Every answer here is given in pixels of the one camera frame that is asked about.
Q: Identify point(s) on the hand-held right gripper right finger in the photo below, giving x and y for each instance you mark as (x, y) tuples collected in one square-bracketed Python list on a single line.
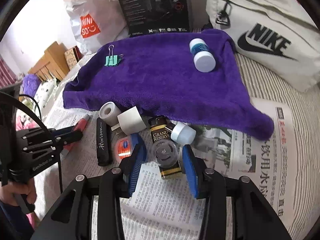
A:
[(191, 170)]

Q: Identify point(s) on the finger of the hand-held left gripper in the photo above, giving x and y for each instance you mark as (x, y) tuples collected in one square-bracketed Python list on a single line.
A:
[(63, 130), (71, 137)]

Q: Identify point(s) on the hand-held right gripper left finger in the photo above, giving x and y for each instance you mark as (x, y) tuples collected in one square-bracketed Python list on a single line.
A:
[(136, 160)]

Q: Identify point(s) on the red tube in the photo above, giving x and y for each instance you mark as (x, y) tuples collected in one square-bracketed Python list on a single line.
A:
[(82, 123)]

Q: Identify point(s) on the orange jelly jar blue lid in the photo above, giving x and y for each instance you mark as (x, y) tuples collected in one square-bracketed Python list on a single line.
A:
[(122, 147)]

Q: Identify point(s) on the clear plastic cap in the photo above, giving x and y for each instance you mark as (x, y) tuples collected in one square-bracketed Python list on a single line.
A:
[(165, 153)]

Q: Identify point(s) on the black tube with white script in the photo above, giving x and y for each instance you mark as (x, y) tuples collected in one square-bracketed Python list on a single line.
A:
[(103, 142)]

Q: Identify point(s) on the small white rounded cylinder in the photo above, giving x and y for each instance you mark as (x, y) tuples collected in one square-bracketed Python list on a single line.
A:
[(183, 133)]

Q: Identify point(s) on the white charger block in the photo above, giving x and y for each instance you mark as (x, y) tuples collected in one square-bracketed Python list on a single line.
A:
[(131, 122)]

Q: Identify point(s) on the white tape roll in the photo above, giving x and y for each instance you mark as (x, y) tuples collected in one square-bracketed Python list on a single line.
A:
[(113, 121)]

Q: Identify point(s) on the person's left hand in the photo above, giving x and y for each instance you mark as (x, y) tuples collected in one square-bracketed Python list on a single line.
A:
[(7, 192)]

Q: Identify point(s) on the pink cloth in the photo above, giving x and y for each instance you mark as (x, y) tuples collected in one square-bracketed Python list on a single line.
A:
[(22, 121)]

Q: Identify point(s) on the floral cloth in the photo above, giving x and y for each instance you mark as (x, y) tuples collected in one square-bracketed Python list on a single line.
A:
[(47, 90)]

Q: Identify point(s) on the purple plush cushion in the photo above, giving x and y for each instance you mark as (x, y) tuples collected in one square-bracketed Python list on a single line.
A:
[(31, 82)]

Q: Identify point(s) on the newspaper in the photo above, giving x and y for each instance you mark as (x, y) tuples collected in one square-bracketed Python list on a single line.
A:
[(260, 160)]

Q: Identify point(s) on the wooden cabinet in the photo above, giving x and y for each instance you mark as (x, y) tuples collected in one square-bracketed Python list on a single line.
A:
[(53, 57)]

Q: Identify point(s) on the brown patterned box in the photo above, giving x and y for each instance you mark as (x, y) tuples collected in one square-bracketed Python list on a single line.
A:
[(72, 56)]

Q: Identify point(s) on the purple towel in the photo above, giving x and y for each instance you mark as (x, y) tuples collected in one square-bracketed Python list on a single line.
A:
[(162, 85)]

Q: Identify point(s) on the red striped curtain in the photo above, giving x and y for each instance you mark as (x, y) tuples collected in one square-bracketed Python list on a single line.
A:
[(5, 72)]

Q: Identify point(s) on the green binder clip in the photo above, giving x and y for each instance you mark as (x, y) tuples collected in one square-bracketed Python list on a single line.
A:
[(111, 61)]

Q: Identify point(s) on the white bottle with blue label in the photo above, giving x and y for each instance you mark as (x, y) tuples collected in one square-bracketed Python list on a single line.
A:
[(203, 60)]

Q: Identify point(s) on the white plastic bag orange logo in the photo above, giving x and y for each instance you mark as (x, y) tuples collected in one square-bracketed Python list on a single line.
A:
[(75, 12)]

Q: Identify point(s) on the black printed box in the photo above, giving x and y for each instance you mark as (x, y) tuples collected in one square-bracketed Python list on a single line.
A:
[(150, 10)]

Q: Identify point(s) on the beige bag with black logo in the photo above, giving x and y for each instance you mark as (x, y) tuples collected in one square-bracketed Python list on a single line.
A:
[(250, 12)]

